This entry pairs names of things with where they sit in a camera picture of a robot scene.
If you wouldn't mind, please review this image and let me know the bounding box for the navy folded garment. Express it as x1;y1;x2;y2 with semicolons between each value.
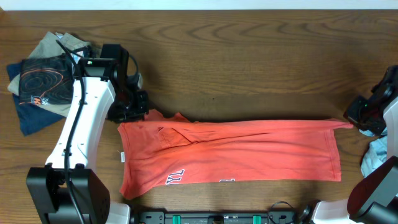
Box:
6;62;65;137

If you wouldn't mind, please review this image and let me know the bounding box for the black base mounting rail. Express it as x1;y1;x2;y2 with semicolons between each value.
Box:
129;210;310;224

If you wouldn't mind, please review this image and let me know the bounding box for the light blue grey t-shirt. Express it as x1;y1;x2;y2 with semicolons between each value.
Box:
361;128;387;177

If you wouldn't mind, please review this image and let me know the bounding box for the khaki folded garment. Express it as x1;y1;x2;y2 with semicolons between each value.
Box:
7;31;94;118

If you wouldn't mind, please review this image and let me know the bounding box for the red orange soccer t-shirt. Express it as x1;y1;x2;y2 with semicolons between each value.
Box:
118;110;351;200

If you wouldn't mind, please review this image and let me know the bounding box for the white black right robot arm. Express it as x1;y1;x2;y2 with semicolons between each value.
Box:
303;65;397;223

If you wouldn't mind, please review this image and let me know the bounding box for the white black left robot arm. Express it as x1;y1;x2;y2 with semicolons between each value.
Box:
26;44;149;223

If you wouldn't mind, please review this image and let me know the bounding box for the black folded graphic shirt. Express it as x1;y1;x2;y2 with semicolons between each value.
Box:
19;54;73;105

